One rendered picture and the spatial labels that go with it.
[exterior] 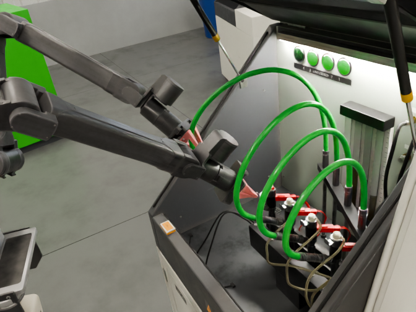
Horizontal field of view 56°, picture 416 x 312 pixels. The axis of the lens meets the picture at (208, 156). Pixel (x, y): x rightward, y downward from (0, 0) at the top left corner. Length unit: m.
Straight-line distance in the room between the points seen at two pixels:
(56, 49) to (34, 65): 2.98
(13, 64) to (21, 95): 3.42
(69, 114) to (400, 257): 0.66
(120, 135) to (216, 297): 0.50
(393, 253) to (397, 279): 0.05
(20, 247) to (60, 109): 0.63
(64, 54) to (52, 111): 0.47
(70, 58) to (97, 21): 6.34
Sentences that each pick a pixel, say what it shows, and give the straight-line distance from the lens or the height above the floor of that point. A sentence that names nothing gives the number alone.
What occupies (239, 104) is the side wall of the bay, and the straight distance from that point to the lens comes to 1.31.
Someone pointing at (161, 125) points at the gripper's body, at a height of 1.31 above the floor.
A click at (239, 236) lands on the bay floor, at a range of 1.37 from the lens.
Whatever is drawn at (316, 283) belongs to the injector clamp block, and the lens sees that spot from 1.03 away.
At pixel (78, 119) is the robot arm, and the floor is 1.49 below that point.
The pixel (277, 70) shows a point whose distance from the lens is 1.02.
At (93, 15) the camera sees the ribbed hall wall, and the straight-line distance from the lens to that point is 7.45.
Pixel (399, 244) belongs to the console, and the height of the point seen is 1.19.
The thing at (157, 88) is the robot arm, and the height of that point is 1.40.
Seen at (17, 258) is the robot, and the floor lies 1.04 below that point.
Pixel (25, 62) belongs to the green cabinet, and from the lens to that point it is 4.11.
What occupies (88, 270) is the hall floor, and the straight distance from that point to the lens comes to 2.66.
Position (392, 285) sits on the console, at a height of 1.11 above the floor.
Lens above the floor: 1.75
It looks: 30 degrees down
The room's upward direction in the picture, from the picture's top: 8 degrees counter-clockwise
